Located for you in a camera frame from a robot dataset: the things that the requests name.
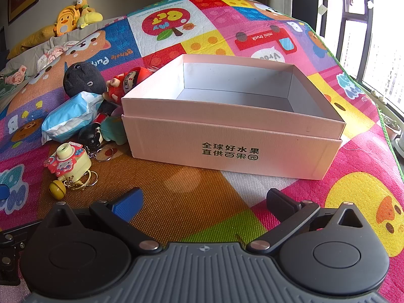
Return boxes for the yellow pillow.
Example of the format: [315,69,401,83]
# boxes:
[7,25,57,60]

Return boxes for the small red figurine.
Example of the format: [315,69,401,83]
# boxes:
[106,77,126,104]

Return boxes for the floral clothes pile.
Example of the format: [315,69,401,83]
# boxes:
[37,41,74,70]

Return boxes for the yellow bell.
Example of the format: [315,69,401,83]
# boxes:
[49,180,67,200]

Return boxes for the teal green toy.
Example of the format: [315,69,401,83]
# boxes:
[100,115,127,146]

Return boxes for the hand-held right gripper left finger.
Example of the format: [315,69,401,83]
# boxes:
[41,187,160,253]

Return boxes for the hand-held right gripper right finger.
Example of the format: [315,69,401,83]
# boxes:
[247,188,363,255]

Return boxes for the black plush toy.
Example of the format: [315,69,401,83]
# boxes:
[62,61,108,97]

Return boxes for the yellow banana duck plush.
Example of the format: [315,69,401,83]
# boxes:
[75,0,104,29]

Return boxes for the pink cardboard box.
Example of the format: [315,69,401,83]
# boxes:
[121,54,345,180]

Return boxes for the silver key ring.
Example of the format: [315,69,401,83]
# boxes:
[93,147,114,162]

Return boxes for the yellow toy camera keychain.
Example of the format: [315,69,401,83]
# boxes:
[47,142,92,177]

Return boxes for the light blue tissue packet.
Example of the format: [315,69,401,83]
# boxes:
[42,91,103,142]

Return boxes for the pink plush toy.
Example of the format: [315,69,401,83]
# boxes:
[0,64,28,86]

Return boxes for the gold key rings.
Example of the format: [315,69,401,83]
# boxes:
[65,170,98,190]

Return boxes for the black round keychain toy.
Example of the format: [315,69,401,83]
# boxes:
[78,123,102,150]

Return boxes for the colourful cartoon play mat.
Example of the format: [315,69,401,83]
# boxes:
[0,0,404,303]

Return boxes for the small potted plant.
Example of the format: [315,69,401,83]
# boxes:
[382,114,402,140]

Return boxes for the black framed window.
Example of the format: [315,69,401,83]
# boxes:
[316,0,404,171]

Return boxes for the red hooded doll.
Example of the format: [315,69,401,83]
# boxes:
[121,67,156,96]

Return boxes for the yellow duck plush backpack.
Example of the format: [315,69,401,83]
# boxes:
[53,5,79,37]

